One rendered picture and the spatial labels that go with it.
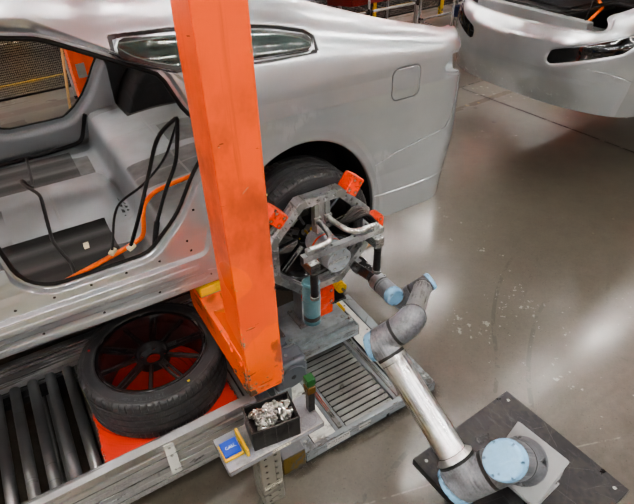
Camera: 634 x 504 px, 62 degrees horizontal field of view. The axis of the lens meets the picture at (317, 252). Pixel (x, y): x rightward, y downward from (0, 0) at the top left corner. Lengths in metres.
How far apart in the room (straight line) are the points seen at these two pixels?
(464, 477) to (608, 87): 3.00
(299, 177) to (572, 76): 2.48
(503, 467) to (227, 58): 1.64
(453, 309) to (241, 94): 2.31
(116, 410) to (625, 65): 3.74
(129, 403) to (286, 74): 1.51
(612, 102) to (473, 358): 2.17
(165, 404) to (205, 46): 1.51
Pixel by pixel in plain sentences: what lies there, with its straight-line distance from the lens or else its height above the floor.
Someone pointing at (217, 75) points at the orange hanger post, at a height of 1.87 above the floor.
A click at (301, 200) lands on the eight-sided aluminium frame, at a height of 1.12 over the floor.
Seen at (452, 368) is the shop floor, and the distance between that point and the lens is 3.15.
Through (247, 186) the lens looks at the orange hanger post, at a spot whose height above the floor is 1.51.
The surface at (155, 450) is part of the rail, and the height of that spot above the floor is 0.38.
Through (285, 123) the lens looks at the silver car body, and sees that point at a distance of 2.31.
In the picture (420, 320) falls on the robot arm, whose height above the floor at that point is 0.87.
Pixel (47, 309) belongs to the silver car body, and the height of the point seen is 0.91.
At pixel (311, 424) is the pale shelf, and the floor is 0.45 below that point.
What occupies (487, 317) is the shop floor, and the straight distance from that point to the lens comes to 3.49.
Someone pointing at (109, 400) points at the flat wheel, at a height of 0.50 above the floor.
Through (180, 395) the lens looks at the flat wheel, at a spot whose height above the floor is 0.50.
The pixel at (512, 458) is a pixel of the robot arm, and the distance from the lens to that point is 2.14.
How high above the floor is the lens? 2.34
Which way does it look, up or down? 37 degrees down
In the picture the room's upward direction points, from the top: 2 degrees counter-clockwise
